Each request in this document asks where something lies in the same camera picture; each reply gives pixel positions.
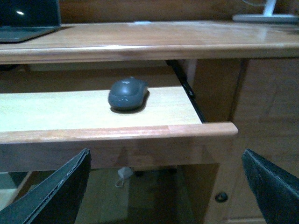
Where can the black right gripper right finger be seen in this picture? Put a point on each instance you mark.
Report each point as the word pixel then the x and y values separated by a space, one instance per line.
pixel 276 191

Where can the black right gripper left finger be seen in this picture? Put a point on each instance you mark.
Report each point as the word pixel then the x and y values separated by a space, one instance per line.
pixel 57 199

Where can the wooden pull-out keyboard tray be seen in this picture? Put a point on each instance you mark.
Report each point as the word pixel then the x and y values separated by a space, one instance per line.
pixel 47 117

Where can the dark grey computer mouse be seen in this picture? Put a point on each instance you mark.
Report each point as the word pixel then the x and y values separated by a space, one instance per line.
pixel 127 94

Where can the cabinet door knob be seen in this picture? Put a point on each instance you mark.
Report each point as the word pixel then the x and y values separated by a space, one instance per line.
pixel 221 197

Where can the white power adapter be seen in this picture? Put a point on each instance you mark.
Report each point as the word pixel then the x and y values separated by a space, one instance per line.
pixel 123 173

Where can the wooden desk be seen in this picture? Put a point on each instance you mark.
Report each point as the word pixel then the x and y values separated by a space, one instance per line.
pixel 242 73

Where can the grey laptop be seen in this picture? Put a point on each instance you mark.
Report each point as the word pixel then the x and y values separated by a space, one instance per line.
pixel 22 20

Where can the black drawer slide rail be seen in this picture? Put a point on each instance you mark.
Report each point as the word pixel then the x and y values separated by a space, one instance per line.
pixel 182 77

